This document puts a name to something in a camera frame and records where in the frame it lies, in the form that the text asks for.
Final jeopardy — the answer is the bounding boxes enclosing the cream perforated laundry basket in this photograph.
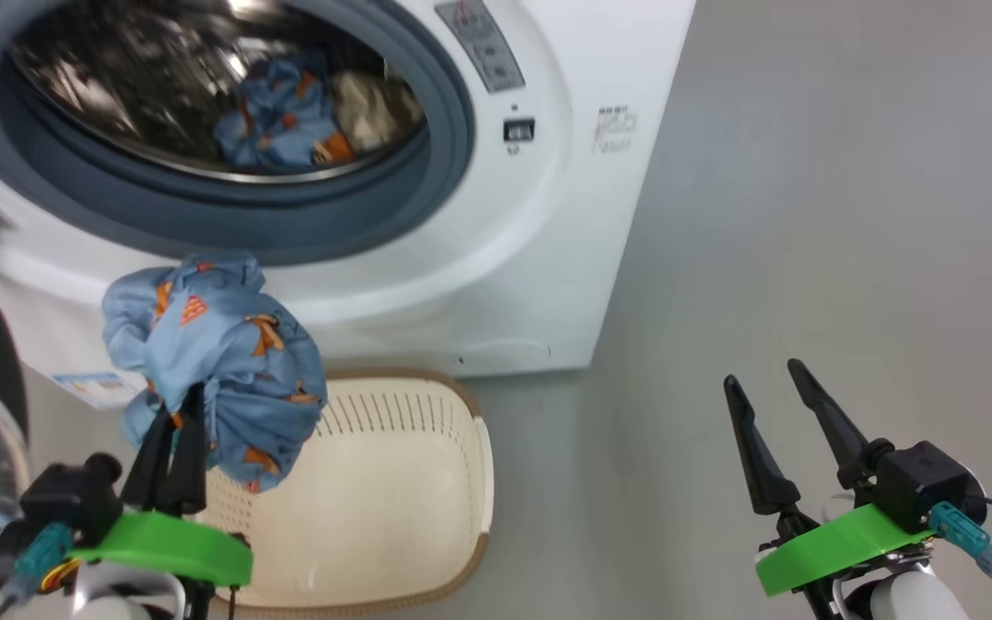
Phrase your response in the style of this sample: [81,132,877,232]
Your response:
[193,369,496,611]

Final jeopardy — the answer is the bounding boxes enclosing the blue garment with cream lining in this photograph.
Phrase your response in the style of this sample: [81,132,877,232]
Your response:
[213,50,358,170]

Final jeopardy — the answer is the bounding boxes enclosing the blue patterned garment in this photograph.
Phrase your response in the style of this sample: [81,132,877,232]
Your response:
[101,251,330,495]

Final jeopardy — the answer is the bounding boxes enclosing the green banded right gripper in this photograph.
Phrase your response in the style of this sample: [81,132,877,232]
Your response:
[722,358,938,598]

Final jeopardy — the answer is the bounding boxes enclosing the blue energy label sticker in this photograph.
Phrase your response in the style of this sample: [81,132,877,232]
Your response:
[52,371,146,411]

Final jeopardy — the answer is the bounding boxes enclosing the white washing machine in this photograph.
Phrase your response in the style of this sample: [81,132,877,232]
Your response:
[0,0,698,412]

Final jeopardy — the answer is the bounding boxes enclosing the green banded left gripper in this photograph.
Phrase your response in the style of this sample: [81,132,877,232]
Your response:
[67,382,255,589]

